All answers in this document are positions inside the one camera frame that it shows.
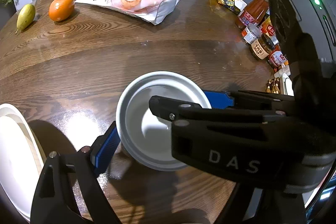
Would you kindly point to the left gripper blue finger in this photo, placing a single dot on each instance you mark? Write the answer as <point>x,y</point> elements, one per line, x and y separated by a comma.
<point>103,149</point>

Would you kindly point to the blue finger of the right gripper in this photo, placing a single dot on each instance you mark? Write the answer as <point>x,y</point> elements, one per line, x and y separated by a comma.
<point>168,108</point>
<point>219,100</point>

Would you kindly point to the white ramekin cup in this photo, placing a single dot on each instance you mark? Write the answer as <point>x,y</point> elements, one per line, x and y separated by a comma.
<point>146,137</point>

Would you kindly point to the large white bowl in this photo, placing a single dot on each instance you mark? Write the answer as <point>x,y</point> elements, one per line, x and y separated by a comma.
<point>22,160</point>

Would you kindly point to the wooden bead trivet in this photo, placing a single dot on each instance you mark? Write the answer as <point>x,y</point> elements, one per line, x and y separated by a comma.
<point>273,86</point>

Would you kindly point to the brown sauce jar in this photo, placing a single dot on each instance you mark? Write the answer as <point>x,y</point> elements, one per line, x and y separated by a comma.
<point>262,47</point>

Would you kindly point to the red label chili jar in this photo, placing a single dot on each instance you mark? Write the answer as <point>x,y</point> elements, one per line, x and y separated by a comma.
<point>276,59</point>

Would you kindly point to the small white cap jar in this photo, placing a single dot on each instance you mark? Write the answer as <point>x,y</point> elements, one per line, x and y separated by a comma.
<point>250,33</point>

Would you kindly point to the yellow cap vinegar bottle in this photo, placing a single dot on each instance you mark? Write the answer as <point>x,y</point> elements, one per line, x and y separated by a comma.
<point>267,28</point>

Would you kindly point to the red sauce bottle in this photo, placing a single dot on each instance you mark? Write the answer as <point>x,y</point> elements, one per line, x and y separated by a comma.
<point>253,13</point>

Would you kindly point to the yellow snack packet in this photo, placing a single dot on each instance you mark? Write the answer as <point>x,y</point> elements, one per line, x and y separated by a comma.
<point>236,6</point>

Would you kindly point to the orange mandarin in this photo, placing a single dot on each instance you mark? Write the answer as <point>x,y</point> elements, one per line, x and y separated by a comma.
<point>60,10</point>

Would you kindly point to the green pear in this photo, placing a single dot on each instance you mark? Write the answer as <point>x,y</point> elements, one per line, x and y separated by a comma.
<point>26,17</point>

